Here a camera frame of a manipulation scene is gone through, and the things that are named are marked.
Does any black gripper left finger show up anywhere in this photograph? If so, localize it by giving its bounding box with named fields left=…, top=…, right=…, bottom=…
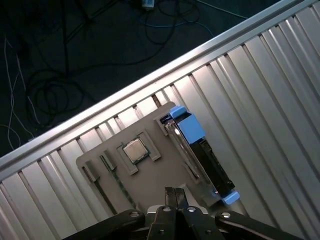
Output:
left=53, top=186, right=177, bottom=240

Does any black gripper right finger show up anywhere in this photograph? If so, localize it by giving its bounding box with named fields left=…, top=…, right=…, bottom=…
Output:
left=176, top=187, right=302, bottom=240

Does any hard disk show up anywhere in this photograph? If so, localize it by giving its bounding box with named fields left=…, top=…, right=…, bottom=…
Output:
left=159, top=106, right=241, bottom=207

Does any grey parts rack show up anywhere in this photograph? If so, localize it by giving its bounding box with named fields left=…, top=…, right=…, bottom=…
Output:
left=75, top=101, right=221, bottom=218

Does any silver CPU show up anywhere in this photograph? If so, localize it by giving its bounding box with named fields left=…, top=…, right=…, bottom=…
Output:
left=122, top=139, right=151, bottom=165

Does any white adapter blue label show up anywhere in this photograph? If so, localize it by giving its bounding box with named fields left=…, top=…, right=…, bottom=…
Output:
left=139, top=0, right=156, bottom=10

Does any black floor cable tangle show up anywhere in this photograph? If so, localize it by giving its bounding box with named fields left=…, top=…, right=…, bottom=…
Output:
left=24, top=0, right=201, bottom=127

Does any white floor cable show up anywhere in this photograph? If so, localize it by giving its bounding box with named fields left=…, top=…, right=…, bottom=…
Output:
left=2, top=36, right=42, bottom=143

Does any blue floor cable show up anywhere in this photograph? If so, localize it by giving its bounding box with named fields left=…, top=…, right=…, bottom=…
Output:
left=139, top=14, right=216, bottom=38

